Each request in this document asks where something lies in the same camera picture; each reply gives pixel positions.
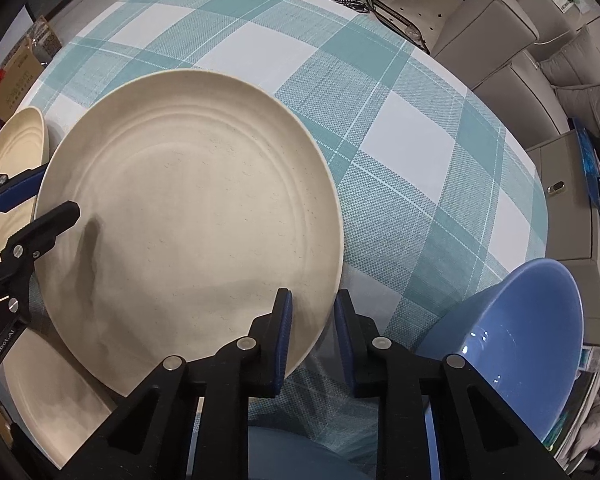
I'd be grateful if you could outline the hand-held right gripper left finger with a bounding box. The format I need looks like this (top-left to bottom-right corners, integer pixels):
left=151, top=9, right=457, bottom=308
left=54, top=287, right=293, bottom=480

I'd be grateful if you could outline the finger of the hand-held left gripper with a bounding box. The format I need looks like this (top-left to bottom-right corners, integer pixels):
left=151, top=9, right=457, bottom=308
left=0, top=201, right=81, bottom=321
left=0, top=162, right=48, bottom=223

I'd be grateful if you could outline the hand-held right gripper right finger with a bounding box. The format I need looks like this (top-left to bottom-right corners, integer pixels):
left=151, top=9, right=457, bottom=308
left=334, top=288, right=571, bottom=480

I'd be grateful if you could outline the beige plate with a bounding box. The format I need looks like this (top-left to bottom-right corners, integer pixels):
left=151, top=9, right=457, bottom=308
left=0, top=106, right=50, bottom=271
left=2, top=327, right=118, bottom=471
left=32, top=69, right=342, bottom=397

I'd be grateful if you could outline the blue bowl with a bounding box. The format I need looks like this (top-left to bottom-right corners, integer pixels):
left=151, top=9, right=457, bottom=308
left=247, top=422, right=361, bottom=480
left=415, top=258, right=585, bottom=445

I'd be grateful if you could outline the cardboard box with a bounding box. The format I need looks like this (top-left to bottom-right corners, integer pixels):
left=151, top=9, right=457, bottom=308
left=0, top=15, right=63, bottom=121

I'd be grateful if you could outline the beige cabinet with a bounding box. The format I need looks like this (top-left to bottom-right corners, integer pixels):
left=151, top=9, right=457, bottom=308
left=525, top=132, right=600, bottom=266

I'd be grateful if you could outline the blue plastic bag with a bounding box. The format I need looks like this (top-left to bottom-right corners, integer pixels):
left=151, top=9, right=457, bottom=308
left=572, top=117, right=600, bottom=196

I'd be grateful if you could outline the grey cushion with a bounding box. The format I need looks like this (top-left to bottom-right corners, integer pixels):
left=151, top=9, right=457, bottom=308
left=537, top=27, right=600, bottom=88
left=555, top=77, right=600, bottom=136

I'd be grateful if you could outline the cream dotted cushion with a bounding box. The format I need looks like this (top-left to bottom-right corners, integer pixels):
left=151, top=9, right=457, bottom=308
left=372, top=0, right=463, bottom=53

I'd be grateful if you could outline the beige sofa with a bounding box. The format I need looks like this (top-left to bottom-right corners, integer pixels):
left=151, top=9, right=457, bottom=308
left=430, top=0, right=600, bottom=161

